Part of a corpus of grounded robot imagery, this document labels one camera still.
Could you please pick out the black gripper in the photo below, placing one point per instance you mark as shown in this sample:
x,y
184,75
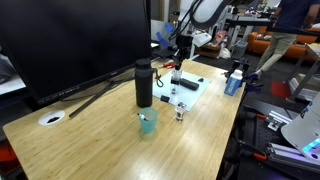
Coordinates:
x,y
184,43

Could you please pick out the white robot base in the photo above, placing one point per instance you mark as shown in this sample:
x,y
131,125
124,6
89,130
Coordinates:
x,y
300,131

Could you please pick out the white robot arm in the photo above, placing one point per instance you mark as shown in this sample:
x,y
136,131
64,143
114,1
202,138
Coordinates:
x,y
213,10

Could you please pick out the red floor object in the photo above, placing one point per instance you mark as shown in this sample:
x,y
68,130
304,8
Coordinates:
x,y
280,89

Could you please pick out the tall transparent grinder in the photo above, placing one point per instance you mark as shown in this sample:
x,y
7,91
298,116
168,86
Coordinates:
x,y
176,85

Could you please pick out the black felt eraser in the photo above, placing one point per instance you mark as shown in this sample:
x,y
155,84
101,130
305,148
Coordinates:
x,y
190,84

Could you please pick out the black tape piece top-left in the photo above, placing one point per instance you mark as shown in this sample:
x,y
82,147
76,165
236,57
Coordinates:
x,y
201,80

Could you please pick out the grey panel with blue tape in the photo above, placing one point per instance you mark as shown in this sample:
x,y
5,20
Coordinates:
x,y
163,37

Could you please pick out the white board mat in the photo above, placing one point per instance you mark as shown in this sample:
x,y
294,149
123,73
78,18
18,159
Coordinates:
x,y
193,96

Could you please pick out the black tape piece right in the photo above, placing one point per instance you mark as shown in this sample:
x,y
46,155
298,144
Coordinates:
x,y
165,98

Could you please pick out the black water bottle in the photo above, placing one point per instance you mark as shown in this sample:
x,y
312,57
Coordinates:
x,y
144,86

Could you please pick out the white plastic bag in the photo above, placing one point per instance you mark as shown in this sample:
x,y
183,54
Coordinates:
x,y
225,53

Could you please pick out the blue and white carton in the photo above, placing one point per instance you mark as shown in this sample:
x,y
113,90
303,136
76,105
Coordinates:
x,y
232,85

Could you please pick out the grey waste bin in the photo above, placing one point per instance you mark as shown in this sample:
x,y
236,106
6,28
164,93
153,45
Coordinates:
x,y
239,50

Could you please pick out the black and white marker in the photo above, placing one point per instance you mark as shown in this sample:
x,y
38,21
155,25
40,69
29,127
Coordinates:
x,y
142,116

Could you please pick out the teal plastic cup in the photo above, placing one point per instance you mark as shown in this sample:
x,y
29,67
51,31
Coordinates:
x,y
148,126

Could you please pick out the blue spring clamp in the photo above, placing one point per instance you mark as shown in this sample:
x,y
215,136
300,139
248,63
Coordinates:
x,y
255,87

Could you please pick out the black monitor stand leg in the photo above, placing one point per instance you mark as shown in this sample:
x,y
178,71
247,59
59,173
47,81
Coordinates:
x,y
90,101

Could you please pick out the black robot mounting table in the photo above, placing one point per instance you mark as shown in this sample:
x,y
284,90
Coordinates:
x,y
253,133

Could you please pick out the person in blue shirt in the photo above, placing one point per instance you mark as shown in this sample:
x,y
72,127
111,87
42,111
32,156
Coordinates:
x,y
283,40

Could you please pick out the large black monitor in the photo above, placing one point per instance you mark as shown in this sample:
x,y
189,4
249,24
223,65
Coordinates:
x,y
66,40

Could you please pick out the orange sofa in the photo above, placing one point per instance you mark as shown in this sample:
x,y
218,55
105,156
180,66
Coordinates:
x,y
303,50

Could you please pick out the wooden side desk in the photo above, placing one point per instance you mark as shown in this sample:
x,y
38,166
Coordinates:
x,y
311,53

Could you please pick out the silver aluminium rails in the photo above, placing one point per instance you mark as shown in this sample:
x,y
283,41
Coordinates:
x,y
290,154

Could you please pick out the black table clamp mount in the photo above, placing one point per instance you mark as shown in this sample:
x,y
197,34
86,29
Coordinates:
x,y
240,65

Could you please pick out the silver aluminium bracket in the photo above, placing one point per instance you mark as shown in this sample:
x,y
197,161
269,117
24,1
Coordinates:
x,y
278,120

